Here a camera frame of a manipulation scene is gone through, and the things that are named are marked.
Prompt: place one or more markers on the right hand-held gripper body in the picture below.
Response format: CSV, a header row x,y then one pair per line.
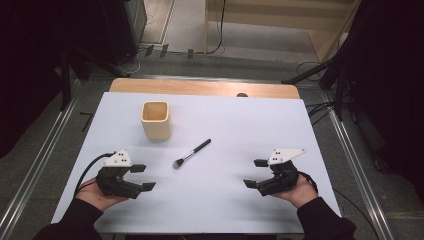
x,y
281,178

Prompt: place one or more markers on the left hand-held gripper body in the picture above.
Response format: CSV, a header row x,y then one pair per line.
x,y
115,181

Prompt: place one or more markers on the beige square holder cup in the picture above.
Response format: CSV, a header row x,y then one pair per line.
x,y
156,130

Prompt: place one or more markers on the black makeup brush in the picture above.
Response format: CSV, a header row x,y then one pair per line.
x,y
200,147

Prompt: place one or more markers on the person's left hand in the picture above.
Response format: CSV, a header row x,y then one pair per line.
x,y
96,198

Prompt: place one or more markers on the person's right hand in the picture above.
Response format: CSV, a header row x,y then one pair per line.
x,y
301,195

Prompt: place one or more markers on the white table cover board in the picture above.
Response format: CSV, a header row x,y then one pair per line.
x,y
233,133

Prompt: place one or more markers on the wooden table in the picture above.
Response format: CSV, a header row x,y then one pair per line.
x,y
200,88

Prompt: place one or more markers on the black metal stand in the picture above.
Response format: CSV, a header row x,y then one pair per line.
x,y
340,90
65,83

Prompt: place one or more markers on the black cabinet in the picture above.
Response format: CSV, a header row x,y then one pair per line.
x,y
121,30

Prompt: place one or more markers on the dark curtain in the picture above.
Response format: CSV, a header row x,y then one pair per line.
x,y
393,83
30,66

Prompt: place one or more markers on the light wooden shelf unit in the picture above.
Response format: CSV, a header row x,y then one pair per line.
x,y
320,20

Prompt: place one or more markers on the metal floor rail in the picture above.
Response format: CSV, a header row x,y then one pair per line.
x,y
36,160
358,173

